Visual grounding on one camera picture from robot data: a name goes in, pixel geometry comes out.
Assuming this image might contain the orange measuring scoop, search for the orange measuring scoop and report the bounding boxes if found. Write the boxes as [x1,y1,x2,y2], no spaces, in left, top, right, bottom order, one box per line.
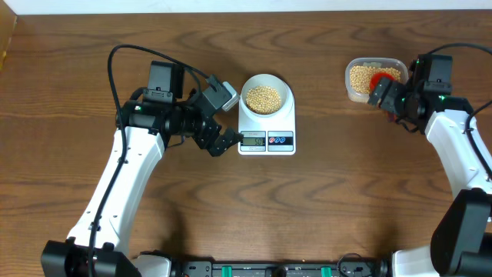
[369,72,395,93]

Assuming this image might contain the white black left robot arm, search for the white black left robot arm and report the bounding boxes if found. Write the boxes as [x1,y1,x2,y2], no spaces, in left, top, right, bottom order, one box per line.
[41,61,243,276]

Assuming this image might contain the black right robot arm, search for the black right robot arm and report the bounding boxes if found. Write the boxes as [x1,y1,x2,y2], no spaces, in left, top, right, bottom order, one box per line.
[367,54,491,276]

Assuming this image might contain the white digital kitchen scale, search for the white digital kitchen scale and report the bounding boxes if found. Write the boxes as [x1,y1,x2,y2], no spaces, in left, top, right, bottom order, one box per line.
[238,84,297,155]

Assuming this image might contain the soybeans in grey bowl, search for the soybeans in grey bowl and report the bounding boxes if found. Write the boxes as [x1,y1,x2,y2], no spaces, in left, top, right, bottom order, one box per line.
[246,86,281,115]

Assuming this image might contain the grey round bowl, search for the grey round bowl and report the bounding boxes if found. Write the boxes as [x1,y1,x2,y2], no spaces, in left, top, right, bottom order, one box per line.
[241,74,293,117]

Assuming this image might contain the pile of soybeans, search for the pile of soybeans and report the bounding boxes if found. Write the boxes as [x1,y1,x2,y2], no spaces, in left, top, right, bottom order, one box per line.
[349,65,401,95]

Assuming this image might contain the clear plastic container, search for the clear plastic container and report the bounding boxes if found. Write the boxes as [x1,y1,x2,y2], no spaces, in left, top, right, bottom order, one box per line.
[345,58,409,103]

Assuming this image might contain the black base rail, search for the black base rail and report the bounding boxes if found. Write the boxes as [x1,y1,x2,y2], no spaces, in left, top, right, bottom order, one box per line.
[170,258,391,277]

